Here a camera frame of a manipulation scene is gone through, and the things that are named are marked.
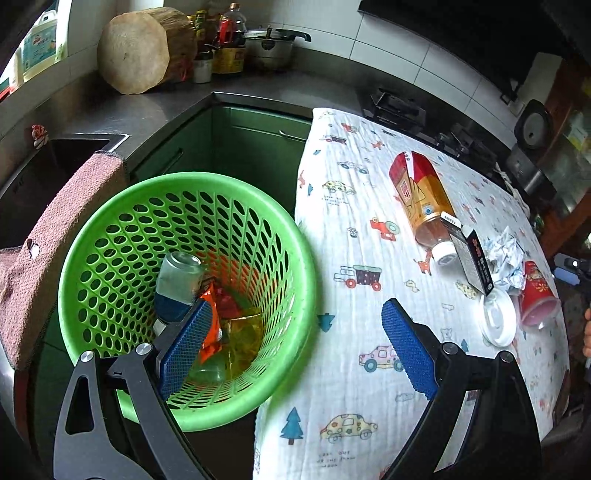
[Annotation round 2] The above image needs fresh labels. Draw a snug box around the steel sink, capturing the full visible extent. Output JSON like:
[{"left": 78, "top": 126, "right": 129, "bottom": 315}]
[{"left": 0, "top": 134, "right": 130, "bottom": 250}]

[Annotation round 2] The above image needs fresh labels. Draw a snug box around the white plastic lid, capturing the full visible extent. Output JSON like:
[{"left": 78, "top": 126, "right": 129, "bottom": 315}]
[{"left": 479, "top": 288, "right": 517, "bottom": 346}]

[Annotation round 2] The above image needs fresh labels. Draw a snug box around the green plastic basket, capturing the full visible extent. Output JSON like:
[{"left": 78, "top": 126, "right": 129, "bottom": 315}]
[{"left": 58, "top": 172, "right": 318, "bottom": 432}]

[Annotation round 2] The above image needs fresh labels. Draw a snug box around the black range hood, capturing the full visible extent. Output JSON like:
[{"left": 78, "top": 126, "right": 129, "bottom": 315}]
[{"left": 358, "top": 0, "right": 568, "bottom": 100}]

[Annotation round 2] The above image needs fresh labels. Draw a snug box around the yellow tin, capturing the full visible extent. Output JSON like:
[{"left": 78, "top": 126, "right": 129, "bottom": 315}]
[{"left": 211, "top": 46, "right": 245, "bottom": 75}]

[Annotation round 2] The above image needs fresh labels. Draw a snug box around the white detergent bottle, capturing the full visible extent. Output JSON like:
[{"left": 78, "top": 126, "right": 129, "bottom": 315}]
[{"left": 21, "top": 11, "right": 65, "bottom": 84}]

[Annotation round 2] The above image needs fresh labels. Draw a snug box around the steel pressure cooker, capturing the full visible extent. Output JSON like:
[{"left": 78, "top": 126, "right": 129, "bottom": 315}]
[{"left": 244, "top": 28, "right": 312, "bottom": 71}]

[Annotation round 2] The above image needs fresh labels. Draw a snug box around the yellow snack wrapper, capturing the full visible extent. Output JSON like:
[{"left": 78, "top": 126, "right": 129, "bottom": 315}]
[{"left": 222, "top": 295, "right": 266, "bottom": 374}]

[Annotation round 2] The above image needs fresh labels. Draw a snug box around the black rice cooker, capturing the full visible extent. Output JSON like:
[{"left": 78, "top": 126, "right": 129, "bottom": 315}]
[{"left": 505, "top": 99, "right": 557, "bottom": 199}]

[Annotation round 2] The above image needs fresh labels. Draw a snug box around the small clear plastic cup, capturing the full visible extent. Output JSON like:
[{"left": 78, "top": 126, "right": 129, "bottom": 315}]
[{"left": 187, "top": 355, "right": 227, "bottom": 384}]

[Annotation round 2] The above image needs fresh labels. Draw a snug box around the black white drink carton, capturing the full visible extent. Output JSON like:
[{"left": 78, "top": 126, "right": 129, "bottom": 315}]
[{"left": 440, "top": 211, "right": 496, "bottom": 296}]

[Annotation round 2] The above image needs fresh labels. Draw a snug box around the dark sauce bottle red cap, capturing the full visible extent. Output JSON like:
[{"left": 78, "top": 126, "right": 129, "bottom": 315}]
[{"left": 217, "top": 4, "right": 247, "bottom": 47}]

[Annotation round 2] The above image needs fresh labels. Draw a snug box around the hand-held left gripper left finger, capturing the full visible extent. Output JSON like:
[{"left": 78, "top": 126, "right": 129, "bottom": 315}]
[{"left": 52, "top": 296, "right": 218, "bottom": 480}]

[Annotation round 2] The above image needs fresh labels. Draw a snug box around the orange red snack packet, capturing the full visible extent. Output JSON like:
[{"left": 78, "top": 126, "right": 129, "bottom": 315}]
[{"left": 198, "top": 277, "right": 236, "bottom": 363}]

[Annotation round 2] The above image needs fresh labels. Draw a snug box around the black gas stove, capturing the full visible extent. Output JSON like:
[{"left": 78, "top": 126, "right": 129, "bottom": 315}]
[{"left": 362, "top": 88, "right": 509, "bottom": 176}]

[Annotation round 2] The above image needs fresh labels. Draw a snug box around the red printed cup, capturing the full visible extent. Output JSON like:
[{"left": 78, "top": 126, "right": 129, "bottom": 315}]
[{"left": 519, "top": 260, "right": 561, "bottom": 328}]

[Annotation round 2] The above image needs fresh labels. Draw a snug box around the pink cloth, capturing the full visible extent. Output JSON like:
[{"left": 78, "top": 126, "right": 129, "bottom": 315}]
[{"left": 0, "top": 151, "right": 126, "bottom": 370}]

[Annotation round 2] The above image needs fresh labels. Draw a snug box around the clear bottle with blue label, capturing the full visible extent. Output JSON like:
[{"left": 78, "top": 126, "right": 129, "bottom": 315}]
[{"left": 154, "top": 251, "right": 204, "bottom": 333}]

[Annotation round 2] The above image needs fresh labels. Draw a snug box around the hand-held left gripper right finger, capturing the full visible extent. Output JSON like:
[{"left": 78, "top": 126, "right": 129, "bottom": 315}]
[{"left": 380, "top": 298, "right": 543, "bottom": 480}]

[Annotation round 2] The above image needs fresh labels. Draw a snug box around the round wooden chopping block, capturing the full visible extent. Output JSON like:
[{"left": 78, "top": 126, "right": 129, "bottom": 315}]
[{"left": 97, "top": 7, "right": 197, "bottom": 95}]

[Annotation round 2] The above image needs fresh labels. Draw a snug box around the tea bottle with red label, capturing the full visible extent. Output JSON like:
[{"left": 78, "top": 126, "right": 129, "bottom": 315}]
[{"left": 389, "top": 150, "right": 458, "bottom": 265}]

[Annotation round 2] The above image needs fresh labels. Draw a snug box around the white paper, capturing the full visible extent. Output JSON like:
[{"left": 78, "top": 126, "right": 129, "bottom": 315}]
[{"left": 484, "top": 228, "right": 527, "bottom": 292}]

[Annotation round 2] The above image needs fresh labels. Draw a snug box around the printed white tablecloth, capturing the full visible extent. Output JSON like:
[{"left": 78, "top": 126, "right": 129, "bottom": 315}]
[{"left": 253, "top": 107, "right": 571, "bottom": 480}]

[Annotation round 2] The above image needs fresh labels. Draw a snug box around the wooden glass cabinet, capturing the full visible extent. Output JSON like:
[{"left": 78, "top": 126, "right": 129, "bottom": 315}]
[{"left": 531, "top": 60, "right": 591, "bottom": 259}]

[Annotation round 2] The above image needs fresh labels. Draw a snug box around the green kitchen cabinet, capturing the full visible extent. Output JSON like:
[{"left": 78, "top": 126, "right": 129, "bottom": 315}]
[{"left": 127, "top": 92, "right": 312, "bottom": 222}]

